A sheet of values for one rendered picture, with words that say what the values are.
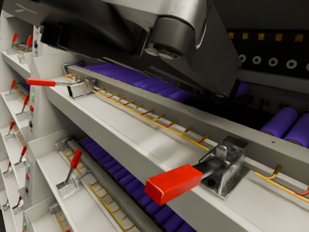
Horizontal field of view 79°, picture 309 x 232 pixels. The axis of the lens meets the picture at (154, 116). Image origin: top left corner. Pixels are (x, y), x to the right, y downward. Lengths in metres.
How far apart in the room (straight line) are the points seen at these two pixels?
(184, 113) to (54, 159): 0.40
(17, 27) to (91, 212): 0.99
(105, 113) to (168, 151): 0.12
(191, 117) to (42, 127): 0.40
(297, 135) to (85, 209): 0.34
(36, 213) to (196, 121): 0.55
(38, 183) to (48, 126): 0.16
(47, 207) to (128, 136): 0.48
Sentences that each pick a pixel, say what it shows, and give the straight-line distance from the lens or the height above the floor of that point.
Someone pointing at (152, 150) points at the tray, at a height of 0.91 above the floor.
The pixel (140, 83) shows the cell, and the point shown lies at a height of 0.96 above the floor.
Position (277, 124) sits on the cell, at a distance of 0.21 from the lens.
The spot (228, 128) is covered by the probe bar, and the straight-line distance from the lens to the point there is 0.18.
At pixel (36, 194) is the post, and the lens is 0.62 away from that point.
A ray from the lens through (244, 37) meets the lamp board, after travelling 0.30.
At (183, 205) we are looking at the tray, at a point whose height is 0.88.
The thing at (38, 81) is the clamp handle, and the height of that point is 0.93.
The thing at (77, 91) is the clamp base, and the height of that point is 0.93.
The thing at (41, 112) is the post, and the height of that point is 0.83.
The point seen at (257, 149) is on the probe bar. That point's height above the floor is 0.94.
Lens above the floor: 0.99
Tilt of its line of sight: 14 degrees down
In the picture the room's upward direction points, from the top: 13 degrees clockwise
